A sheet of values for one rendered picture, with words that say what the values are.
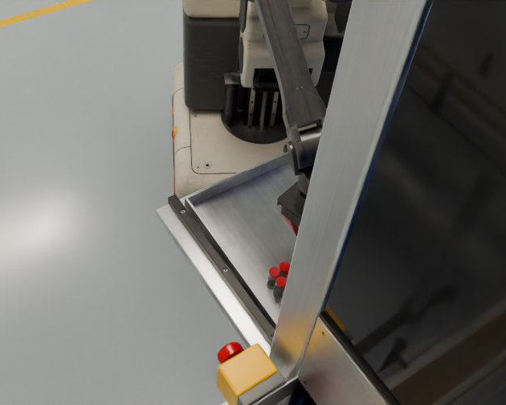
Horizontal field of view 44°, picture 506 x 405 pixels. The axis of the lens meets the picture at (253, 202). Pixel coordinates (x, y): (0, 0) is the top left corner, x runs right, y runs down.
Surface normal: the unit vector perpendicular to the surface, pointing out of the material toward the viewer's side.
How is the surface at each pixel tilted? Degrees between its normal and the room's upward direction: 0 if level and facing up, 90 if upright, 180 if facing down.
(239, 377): 0
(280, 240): 0
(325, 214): 90
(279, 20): 39
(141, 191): 0
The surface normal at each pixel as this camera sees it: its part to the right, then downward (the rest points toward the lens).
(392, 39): -0.83, 0.40
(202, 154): 0.08, -0.61
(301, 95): 0.05, 0.01
